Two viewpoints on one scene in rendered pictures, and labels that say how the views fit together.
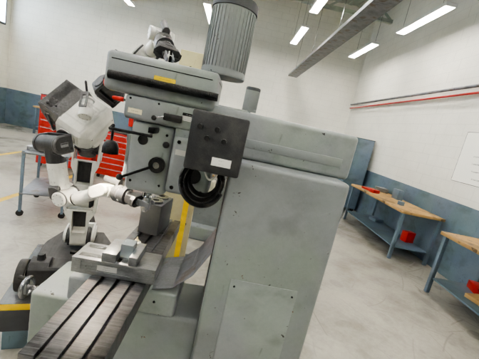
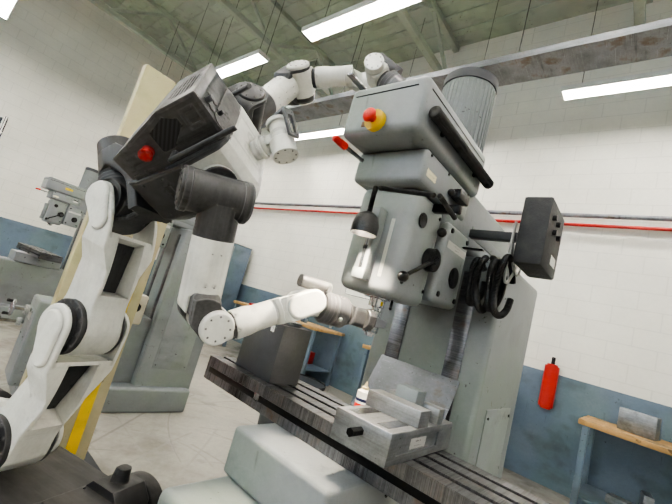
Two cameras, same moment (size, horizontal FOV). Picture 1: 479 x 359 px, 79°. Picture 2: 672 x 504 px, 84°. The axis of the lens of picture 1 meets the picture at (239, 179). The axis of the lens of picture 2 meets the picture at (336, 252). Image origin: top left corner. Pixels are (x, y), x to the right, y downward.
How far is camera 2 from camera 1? 1.57 m
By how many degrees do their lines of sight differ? 49
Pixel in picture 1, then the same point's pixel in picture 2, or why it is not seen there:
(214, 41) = (476, 118)
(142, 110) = (437, 177)
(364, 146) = (240, 254)
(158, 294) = not seen: hidden behind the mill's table
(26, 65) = not seen: outside the picture
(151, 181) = (417, 285)
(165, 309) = not seen: hidden behind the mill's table
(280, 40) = (119, 89)
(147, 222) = (287, 363)
